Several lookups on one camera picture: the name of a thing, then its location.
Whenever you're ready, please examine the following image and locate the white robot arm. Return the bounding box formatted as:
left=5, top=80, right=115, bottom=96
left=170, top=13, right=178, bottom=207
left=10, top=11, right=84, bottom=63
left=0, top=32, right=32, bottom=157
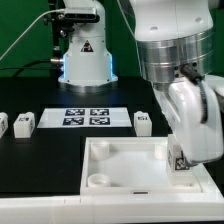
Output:
left=58, top=0, right=224, bottom=165

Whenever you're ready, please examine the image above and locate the white marker sheet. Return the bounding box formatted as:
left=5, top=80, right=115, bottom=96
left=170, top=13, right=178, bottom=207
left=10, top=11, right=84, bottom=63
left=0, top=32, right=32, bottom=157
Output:
left=38, top=107, right=131, bottom=128

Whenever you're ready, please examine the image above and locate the white L-shaped obstacle fence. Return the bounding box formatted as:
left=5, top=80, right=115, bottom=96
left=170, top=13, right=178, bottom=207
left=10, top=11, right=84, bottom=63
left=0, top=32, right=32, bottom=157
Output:
left=0, top=195, right=224, bottom=224

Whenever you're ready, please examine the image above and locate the black cable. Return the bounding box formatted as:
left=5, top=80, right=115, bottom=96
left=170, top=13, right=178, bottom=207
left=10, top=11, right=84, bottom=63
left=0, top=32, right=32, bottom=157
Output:
left=0, top=59, right=54, bottom=78

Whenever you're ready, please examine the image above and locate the white cable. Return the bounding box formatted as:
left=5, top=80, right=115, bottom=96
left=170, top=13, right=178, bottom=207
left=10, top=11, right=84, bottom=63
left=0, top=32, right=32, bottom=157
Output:
left=0, top=9, right=66, bottom=62

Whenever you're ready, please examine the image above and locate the white square tabletop part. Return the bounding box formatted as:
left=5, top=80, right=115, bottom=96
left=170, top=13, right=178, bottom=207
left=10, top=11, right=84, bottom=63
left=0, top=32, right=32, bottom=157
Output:
left=80, top=137, right=222, bottom=199

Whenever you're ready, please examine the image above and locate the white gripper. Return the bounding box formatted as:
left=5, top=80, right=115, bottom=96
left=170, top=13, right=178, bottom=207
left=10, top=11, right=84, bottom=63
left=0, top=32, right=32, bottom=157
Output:
left=153, top=78, right=224, bottom=164

